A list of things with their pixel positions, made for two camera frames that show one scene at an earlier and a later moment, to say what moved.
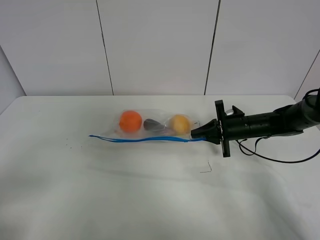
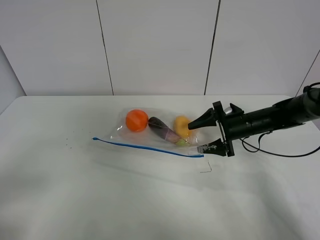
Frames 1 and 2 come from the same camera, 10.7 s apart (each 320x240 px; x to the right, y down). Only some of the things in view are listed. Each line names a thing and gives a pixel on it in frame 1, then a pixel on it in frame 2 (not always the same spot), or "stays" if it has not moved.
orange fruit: [130, 121] stays
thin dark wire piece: [208, 171] stays
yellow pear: [181, 124] stays
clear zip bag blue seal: [139, 125] → [150, 137]
